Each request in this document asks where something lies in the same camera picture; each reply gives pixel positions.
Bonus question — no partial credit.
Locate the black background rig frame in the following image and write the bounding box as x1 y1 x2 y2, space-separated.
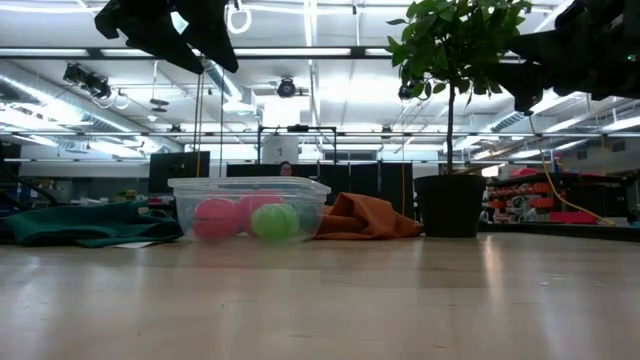
256 124 338 166

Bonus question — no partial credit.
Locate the orange cloth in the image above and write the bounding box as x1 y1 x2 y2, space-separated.
314 192 425 241

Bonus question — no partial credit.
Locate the black overhead frame bar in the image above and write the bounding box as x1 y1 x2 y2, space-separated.
0 46 526 61

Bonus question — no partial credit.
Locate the red toy tomato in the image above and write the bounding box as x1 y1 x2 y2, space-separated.
192 197 245 243
238 192 287 237

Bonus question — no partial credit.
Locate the yellow hanging cable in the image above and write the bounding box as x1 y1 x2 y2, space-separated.
527 113 616 227

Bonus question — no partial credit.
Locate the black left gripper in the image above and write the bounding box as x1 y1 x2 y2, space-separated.
93 0 240 76

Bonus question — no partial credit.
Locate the shelf with red bins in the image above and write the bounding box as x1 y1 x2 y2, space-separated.
487 168 640 226

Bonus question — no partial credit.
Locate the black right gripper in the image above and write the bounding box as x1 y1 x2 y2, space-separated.
487 13 640 113

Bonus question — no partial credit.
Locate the black ceiling light fixture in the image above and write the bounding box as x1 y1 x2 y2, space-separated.
62 63 113 100

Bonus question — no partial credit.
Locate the dark green cloth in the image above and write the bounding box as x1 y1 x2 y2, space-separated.
0 200 185 249

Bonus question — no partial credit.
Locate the round black ceiling lamp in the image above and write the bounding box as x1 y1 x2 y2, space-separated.
276 77 298 99

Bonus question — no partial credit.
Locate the white paper sheet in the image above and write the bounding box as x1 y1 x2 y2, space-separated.
107 241 159 250

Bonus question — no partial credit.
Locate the white box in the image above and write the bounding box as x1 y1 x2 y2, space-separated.
262 134 300 165

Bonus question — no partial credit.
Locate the black monitor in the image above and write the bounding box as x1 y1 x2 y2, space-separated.
148 151 211 195

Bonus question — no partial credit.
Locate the green potted tree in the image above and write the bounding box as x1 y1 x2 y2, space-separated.
385 0 534 176

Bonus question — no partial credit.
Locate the white cable loop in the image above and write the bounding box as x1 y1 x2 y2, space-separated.
224 0 253 35

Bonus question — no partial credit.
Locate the black plant pot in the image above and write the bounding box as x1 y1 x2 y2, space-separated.
413 173 488 239

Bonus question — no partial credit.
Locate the clear plastic tupperware container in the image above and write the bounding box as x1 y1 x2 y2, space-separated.
167 175 332 245

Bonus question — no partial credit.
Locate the dark green toy bell pepper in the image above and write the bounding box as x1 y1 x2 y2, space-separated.
297 202 322 234

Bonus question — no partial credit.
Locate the black aluminium frame rail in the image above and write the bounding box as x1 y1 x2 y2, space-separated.
477 221 640 244

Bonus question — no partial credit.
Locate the light green toy cabbage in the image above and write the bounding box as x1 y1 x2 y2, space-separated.
250 202 301 241

